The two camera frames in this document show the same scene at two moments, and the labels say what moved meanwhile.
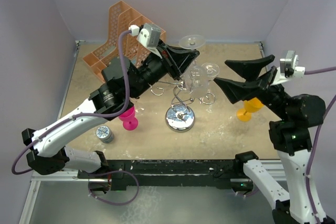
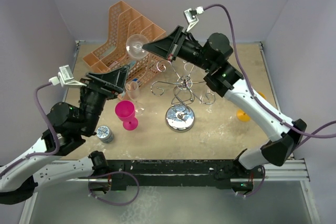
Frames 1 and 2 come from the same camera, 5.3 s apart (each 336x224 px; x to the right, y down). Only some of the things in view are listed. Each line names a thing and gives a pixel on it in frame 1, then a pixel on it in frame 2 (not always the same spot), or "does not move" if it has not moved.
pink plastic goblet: x=130 y=122 does not move
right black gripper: x=235 y=89 → x=170 y=46
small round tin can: x=105 y=134 does not move
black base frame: x=124 y=174 does not move
